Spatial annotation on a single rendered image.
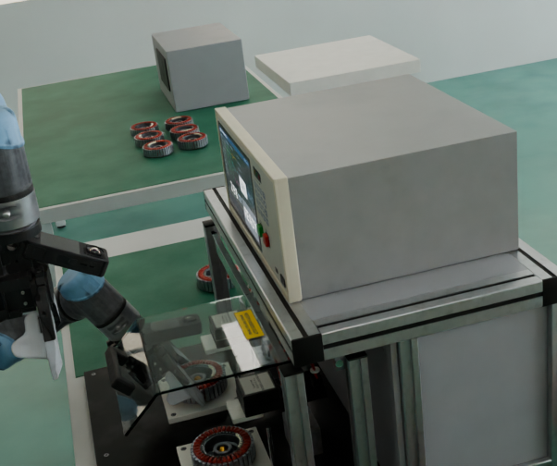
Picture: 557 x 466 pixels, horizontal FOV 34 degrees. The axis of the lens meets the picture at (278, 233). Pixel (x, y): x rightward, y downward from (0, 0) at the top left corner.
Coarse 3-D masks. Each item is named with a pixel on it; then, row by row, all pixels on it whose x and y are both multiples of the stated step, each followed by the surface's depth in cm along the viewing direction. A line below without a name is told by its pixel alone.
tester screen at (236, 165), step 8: (224, 136) 169; (224, 144) 171; (232, 144) 162; (224, 152) 173; (232, 152) 164; (240, 152) 156; (224, 160) 175; (232, 160) 166; (240, 160) 158; (232, 168) 168; (240, 168) 160; (248, 168) 152; (232, 176) 169; (240, 176) 162; (248, 176) 154; (240, 184) 163; (248, 184) 155; (232, 192) 174; (240, 192) 165; (240, 200) 167; (256, 240) 159
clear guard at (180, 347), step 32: (160, 320) 153; (192, 320) 151; (224, 320) 150; (128, 352) 149; (160, 352) 143; (192, 352) 142; (224, 352) 141; (256, 352) 139; (160, 384) 135; (192, 384) 134; (128, 416) 136
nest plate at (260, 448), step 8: (256, 432) 169; (256, 440) 167; (184, 448) 167; (232, 448) 165; (256, 448) 164; (264, 448) 164; (184, 456) 165; (256, 456) 162; (264, 456) 162; (184, 464) 163; (256, 464) 160; (264, 464) 160
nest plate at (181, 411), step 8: (232, 384) 185; (224, 392) 182; (232, 392) 182; (216, 400) 180; (224, 400) 179; (168, 408) 179; (176, 408) 179; (184, 408) 179; (192, 408) 178; (200, 408) 178; (208, 408) 178; (216, 408) 178; (224, 408) 178; (168, 416) 177; (176, 416) 176; (184, 416) 177; (192, 416) 177; (200, 416) 178
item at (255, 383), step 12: (264, 372) 161; (240, 384) 159; (252, 384) 158; (264, 384) 158; (276, 384) 157; (240, 396) 159; (252, 396) 155; (264, 396) 156; (276, 396) 157; (312, 396) 158; (324, 396) 159; (228, 408) 160; (240, 408) 159; (252, 408) 156; (264, 408) 156; (276, 408) 157; (240, 420) 157
